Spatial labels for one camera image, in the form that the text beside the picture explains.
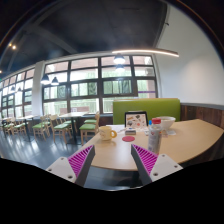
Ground cream mug with yellow handle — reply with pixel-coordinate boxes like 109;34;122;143
98;125;118;141

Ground group of hanging pendant lamps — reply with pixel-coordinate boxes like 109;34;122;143
9;53;127;93

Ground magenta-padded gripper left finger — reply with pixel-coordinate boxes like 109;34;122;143
45;145;96;187

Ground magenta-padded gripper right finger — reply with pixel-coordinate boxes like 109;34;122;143
130;143;184;186

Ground clear red-capped drink bottle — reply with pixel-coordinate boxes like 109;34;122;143
147;118;163;155

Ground large black-framed window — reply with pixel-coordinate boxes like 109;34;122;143
0;54;158;118

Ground long curved ceiling light bar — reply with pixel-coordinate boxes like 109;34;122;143
111;48;180;58

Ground group of green-seated wooden chairs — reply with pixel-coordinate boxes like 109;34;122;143
0;111;101;146

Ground wooden dining table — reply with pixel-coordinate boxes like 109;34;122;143
58;112;88;145

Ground small dark flat box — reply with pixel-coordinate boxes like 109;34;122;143
124;128;137;136

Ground green upholstered booth bench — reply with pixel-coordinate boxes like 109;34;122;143
112;98;182;126

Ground flat round red coaster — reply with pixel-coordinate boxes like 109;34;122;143
121;135;136;143

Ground white bowl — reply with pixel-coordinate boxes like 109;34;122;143
155;115;177;130

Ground black tablet with sticker picture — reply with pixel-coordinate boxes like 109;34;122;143
124;110;149;129

